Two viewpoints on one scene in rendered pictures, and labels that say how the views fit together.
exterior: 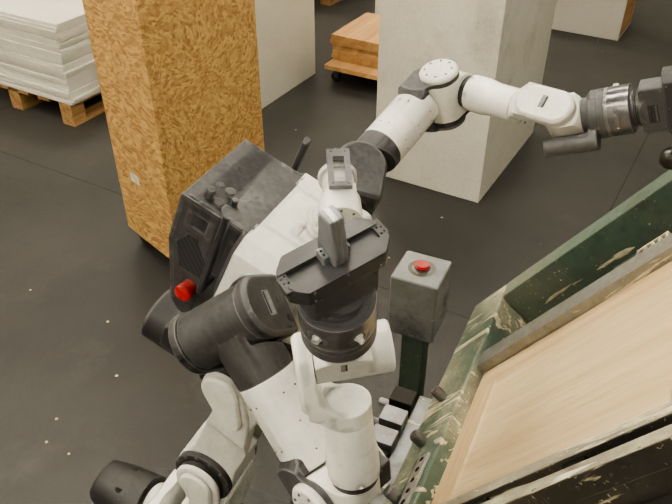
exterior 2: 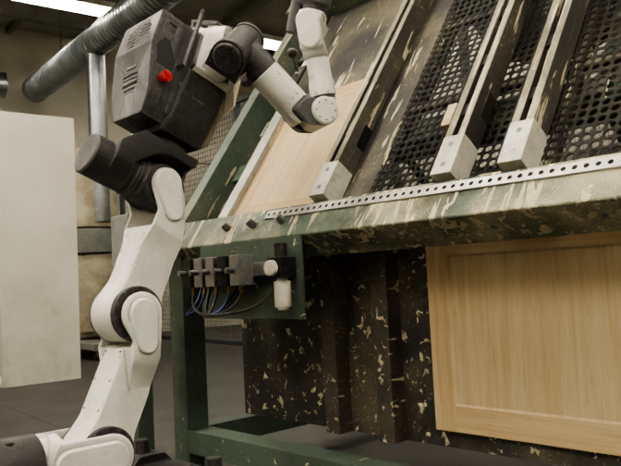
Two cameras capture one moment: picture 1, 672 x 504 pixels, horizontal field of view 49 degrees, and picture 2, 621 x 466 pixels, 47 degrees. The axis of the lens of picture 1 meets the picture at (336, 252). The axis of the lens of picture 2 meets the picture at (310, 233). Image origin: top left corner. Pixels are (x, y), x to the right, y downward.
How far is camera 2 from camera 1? 226 cm
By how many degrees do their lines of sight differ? 75
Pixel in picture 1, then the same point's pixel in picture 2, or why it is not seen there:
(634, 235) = (235, 159)
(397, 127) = not seen: hidden behind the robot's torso
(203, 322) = (240, 33)
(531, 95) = not seen: hidden behind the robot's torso
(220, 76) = not seen: outside the picture
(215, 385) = (168, 173)
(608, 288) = (269, 140)
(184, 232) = (162, 35)
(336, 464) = (327, 77)
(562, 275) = (211, 195)
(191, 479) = (144, 300)
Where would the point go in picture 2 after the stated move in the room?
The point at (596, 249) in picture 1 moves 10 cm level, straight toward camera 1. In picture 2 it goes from (222, 172) to (237, 168)
